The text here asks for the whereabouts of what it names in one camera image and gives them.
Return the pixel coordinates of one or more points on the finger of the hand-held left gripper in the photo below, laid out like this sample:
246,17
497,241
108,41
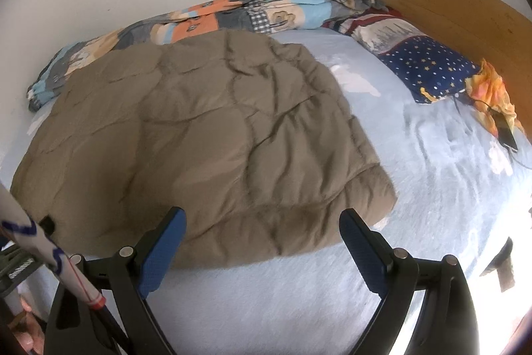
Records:
48,225

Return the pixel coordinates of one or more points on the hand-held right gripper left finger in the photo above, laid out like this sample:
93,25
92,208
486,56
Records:
162,251

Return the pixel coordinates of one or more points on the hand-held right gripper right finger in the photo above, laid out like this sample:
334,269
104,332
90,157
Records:
361,251

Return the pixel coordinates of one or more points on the olive quilted padded coat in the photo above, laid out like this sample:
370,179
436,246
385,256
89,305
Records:
208,130

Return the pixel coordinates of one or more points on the person's left hand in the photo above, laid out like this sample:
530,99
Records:
29,338

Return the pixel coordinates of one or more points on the light blue bed sheet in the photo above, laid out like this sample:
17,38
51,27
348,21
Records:
415,180

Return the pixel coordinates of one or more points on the black smartphone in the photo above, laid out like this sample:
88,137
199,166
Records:
505,132

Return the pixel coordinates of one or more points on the star print pillow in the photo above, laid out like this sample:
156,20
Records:
424,59

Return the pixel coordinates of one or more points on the orange cloth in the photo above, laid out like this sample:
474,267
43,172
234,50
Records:
490,89

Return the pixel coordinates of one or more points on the patchwork cartoon blanket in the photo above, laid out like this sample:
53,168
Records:
199,22

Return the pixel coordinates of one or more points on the wooden headboard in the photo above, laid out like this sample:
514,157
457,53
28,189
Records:
457,5

